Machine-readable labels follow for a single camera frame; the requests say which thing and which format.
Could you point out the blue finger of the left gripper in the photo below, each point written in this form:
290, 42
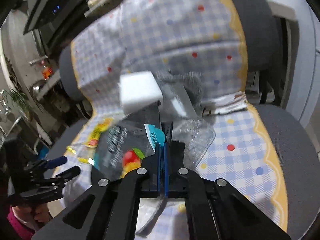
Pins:
52, 164
68, 174

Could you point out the clear plastic tray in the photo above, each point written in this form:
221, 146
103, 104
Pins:
197, 135

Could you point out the yellow snack wrapper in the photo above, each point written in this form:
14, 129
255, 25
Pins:
85, 152

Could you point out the white rectangular box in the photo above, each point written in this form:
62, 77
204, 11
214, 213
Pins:
138, 90

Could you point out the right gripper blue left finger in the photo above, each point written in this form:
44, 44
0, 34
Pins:
158, 153

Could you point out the striped foil wrapper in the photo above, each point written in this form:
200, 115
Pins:
225, 104

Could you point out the dark fruit snack bag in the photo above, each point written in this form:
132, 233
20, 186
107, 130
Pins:
123, 146

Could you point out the black range hood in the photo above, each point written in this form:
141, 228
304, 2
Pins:
53, 12

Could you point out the blue checkered dotted cloth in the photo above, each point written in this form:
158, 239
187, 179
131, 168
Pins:
202, 37

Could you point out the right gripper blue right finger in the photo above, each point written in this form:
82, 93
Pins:
166, 169

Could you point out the person left hand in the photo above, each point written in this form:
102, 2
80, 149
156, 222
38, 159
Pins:
32, 217

